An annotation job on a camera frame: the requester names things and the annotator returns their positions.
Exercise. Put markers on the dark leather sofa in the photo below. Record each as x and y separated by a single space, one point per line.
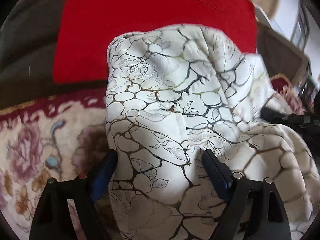
28 42

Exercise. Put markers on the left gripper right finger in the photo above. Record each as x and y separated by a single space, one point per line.
219 174

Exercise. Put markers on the floral sofa cover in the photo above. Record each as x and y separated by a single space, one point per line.
60 138

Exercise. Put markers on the white crackle-print garment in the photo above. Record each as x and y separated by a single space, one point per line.
179 90

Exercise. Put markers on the red blanket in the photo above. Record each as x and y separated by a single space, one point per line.
88 27

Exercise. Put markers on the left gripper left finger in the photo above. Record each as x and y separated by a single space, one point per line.
101 174

